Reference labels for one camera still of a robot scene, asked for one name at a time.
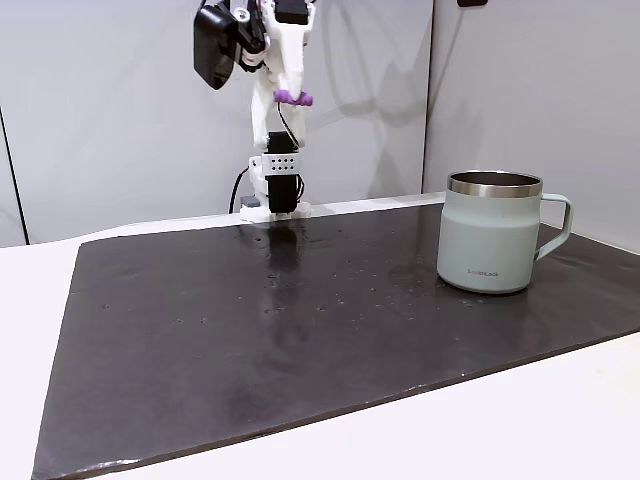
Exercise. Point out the pale green steel mug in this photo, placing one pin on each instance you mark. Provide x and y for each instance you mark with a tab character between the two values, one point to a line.
485	240

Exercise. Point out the black rubber mat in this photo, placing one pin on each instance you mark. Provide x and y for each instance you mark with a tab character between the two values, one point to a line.
300	350

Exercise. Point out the black camera box with mount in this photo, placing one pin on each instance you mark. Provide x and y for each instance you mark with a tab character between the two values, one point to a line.
212	45

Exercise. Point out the black wall fixture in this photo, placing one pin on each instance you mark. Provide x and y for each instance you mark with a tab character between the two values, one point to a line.
472	2

